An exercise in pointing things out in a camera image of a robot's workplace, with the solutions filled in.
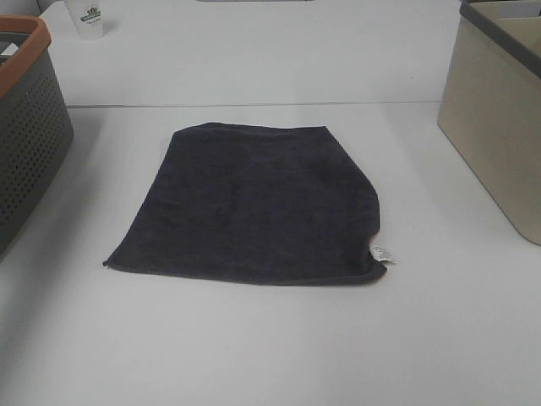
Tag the dark grey towel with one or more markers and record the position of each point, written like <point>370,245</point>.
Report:
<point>256,205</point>

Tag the beige storage box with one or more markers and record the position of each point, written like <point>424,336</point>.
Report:
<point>490,108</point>

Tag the grey basket with orange rim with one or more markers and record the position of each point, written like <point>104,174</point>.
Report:
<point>36,131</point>

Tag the white paper cup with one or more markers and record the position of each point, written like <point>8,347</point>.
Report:
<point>86,17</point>

